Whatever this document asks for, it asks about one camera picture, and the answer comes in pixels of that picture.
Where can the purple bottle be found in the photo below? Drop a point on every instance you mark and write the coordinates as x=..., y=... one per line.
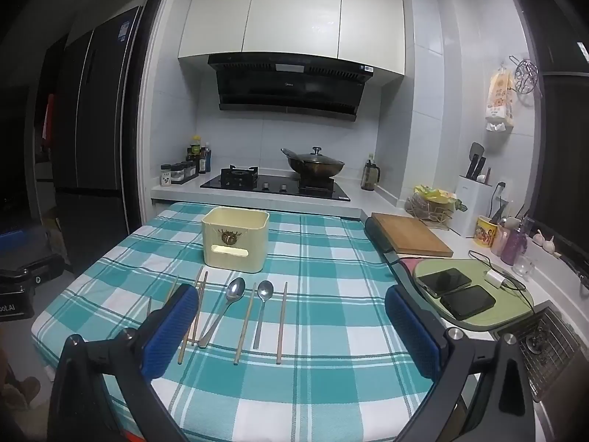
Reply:
x=513, y=246

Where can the white wall cabinet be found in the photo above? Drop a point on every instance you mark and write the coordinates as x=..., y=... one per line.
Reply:
x=294, y=9

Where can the black gas stove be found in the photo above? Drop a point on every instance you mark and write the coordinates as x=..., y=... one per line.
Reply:
x=276, y=188

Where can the black kitchen knives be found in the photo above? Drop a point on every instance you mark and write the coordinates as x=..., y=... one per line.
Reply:
x=476, y=161

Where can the metal sink rack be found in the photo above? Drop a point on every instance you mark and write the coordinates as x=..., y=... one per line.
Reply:
x=543, y=345

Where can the black smartphone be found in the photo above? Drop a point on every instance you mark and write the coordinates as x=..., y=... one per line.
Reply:
x=444, y=281
x=468, y=303

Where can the glass wok lid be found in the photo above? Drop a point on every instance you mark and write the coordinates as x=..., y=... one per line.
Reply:
x=316, y=156

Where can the large metal spoon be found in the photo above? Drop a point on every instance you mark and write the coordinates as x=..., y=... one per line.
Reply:
x=223, y=308

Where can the pink mat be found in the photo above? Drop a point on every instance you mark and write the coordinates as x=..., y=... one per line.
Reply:
x=407, y=269

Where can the yellow printed cup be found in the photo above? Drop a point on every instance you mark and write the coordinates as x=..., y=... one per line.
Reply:
x=487, y=232

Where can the brown slipper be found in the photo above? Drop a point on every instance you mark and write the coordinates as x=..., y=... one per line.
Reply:
x=23, y=389

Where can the green mat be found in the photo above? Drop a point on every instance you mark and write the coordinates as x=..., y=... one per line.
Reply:
x=510, y=304

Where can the teal checkered tablecloth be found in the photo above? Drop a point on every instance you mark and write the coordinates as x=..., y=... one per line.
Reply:
x=303, y=285

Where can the small metal spoon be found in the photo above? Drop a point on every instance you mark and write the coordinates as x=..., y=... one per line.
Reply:
x=263, y=299

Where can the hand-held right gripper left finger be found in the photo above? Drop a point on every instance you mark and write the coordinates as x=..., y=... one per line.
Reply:
x=171, y=331

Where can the dark refrigerator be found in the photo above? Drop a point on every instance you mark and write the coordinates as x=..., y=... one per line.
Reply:
x=92, y=147

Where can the white charger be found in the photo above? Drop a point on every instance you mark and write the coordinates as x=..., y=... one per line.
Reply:
x=494, y=279

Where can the white knife block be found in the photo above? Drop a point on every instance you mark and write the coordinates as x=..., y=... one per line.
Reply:
x=474, y=207

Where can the blue label sauce bottle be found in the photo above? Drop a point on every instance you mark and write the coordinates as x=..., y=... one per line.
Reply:
x=208, y=159

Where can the clear glass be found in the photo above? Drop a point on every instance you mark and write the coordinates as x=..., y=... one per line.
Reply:
x=523, y=267

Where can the dark sauce bottle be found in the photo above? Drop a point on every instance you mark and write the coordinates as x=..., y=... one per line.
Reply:
x=202, y=161

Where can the dark wok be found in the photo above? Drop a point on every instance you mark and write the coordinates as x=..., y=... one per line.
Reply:
x=317, y=169

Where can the wooden cutting board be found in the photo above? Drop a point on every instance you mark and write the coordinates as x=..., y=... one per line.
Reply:
x=414, y=235

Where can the dark water jug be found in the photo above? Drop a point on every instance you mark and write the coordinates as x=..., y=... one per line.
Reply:
x=369, y=176

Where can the red cloth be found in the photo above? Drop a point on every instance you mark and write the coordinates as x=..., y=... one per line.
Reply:
x=48, y=119

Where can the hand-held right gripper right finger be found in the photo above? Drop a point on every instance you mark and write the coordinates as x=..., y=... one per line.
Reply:
x=410, y=331

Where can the black range hood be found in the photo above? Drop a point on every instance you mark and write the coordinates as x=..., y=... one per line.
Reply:
x=290, y=87

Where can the yellow cap sauce bottle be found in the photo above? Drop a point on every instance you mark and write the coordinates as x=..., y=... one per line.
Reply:
x=195, y=147

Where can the garlic bulbs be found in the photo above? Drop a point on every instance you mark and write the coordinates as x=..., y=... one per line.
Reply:
x=547, y=244

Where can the cream utensil holder box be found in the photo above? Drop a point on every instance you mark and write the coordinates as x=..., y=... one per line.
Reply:
x=234, y=239

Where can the hanging printed bag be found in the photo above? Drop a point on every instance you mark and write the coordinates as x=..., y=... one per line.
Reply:
x=500, y=96

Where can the pink cup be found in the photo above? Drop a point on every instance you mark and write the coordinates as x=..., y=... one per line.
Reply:
x=499, y=241

